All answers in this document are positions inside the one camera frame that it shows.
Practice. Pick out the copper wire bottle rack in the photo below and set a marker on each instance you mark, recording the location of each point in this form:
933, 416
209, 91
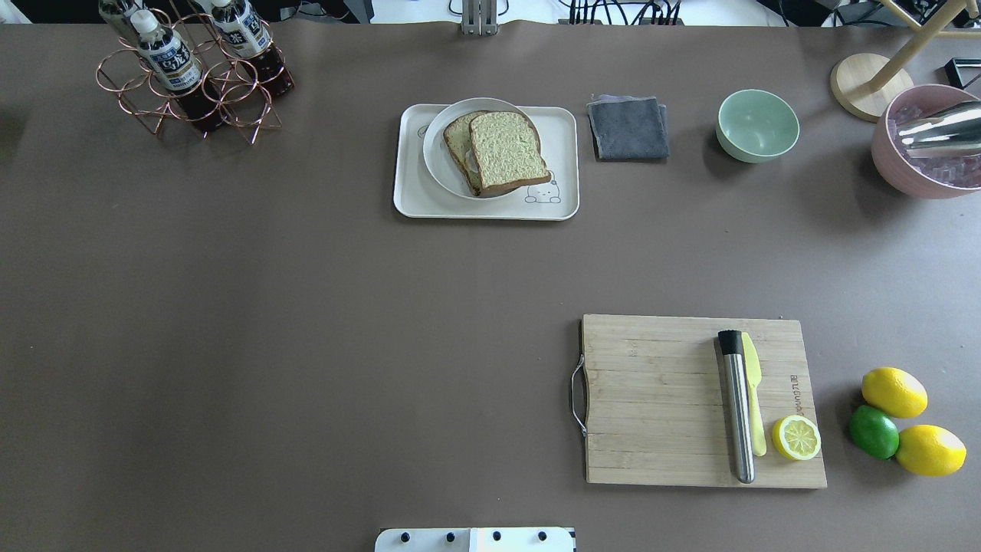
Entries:
244, 104

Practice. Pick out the wooden cup stand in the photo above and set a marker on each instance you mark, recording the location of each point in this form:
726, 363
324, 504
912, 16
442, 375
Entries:
865, 83

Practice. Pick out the mint green bowl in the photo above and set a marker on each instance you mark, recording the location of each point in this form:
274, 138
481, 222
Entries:
756, 126

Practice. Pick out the tea bottle right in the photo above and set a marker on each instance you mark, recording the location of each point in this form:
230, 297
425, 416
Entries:
246, 36

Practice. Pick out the whole lemon upper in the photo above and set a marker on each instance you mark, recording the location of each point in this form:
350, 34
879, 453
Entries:
894, 391

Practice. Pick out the bread slice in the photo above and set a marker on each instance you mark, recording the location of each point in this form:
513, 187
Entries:
506, 147
457, 137

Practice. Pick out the tea bottle left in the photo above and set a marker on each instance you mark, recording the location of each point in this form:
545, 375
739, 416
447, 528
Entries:
117, 15

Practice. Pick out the white round plate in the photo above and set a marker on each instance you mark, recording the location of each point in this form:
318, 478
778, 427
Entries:
439, 161

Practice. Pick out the green lime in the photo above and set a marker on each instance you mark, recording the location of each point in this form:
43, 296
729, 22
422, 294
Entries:
874, 432

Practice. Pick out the cream rabbit serving tray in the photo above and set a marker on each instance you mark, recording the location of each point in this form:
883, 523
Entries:
418, 195

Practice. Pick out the whole lemon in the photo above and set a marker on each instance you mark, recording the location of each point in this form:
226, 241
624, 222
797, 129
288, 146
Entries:
930, 450
894, 391

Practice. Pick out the tea bottle front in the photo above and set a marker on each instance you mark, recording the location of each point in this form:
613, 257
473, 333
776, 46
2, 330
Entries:
178, 69

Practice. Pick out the half lemon slice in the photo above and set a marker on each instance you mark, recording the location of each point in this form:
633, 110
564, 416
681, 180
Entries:
797, 438

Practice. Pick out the folded grey cloth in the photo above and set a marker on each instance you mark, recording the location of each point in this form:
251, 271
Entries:
629, 128

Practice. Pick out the tea bottle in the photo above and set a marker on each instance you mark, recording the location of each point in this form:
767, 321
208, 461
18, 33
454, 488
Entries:
178, 69
246, 36
117, 15

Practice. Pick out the pink bowl with ice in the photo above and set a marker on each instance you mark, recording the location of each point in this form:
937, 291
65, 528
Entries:
890, 160

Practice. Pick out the steel ice scoop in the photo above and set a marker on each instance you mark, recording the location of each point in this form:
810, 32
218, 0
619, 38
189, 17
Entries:
950, 132

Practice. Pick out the yellow plastic knife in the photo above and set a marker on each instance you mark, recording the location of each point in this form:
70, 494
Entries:
754, 376

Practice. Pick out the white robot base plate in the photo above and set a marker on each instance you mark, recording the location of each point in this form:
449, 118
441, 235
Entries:
477, 539

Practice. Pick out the whole lemon lower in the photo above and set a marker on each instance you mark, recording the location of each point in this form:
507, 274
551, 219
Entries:
930, 450

